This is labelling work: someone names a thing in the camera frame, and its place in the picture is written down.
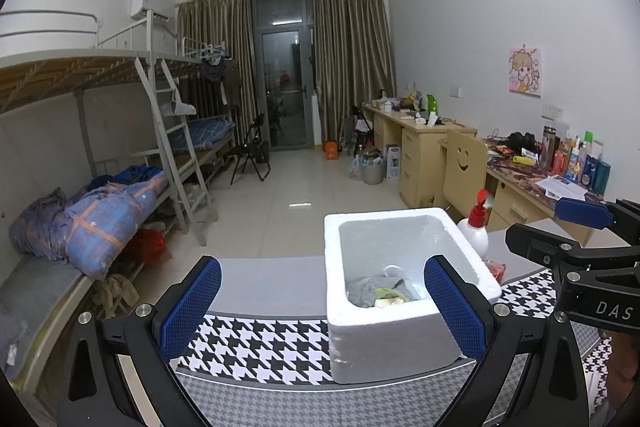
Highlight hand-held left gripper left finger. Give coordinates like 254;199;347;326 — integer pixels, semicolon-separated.
57;255;222;427

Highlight tan crumpled clothes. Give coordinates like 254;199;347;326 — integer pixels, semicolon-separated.
92;274;141;320

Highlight pale yellow cloth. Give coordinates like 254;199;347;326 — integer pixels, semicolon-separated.
375;287;417;309

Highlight dark thermos flask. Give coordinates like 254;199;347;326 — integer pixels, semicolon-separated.
541;125;558;168

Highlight cartoon wall poster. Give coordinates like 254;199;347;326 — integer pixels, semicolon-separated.
509;46;543;99

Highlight grey bed mat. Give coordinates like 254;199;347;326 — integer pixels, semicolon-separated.
0;252;96;380

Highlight light wooden desk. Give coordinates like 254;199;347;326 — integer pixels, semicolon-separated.
361;102;478;208

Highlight red bag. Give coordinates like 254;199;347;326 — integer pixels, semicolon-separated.
135;228;168;264

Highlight row of toiletry bottles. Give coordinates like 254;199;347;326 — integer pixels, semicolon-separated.
552;130;613;195

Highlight hanging dark clothes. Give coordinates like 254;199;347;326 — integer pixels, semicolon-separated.
200;54;243;108

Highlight brown curtain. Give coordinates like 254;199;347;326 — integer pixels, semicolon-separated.
312;0;398;152
177;0;256;152

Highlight blue checked mattress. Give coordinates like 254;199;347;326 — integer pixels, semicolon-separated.
167;117;236;152

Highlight white metal bunk bed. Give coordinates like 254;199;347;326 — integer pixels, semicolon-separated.
0;9;238;408

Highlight black headphones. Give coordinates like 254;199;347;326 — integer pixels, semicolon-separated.
507;132;538;154

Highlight houndstooth mat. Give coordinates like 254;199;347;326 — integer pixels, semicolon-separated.
170;267;616;427

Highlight black folding chair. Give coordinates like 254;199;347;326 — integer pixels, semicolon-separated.
230;113;273;185

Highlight white printed papers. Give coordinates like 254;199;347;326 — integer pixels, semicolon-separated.
540;174;588;202

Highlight wooden desk with printed mat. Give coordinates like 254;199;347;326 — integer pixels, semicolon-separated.
482;139;606;248

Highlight glass balcony door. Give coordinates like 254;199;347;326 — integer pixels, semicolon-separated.
250;0;318;152

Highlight white air conditioner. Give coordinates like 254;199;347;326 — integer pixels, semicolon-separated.
130;0;171;22

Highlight person's right hand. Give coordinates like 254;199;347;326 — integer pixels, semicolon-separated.
606;337;640;408

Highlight white foam box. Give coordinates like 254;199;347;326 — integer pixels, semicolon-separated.
323;207;504;386

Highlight white metal ladder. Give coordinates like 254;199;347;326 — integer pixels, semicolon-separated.
134;57;213;248

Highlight blue plaid quilt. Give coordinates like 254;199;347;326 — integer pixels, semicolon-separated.
9;164;170;280

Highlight metal bucket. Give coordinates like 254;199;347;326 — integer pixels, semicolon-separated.
360;157;386;185

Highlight wooden chair with smiley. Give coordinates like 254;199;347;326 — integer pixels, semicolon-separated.
434;128;488;212

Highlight red snack packet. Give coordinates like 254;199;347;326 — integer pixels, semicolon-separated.
484;259;507;284

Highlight white carton with blue label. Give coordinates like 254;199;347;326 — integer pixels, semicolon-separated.
386;144;402;181

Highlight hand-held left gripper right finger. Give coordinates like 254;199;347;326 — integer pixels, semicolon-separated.
424;255;589;427

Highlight grey sock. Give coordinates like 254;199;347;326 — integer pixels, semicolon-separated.
346;274;427;309

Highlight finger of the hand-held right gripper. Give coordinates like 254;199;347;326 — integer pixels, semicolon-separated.
555;197;640;248
505;223;640;280

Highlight red cap spray bottle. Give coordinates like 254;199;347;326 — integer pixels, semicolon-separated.
456;189;494;261

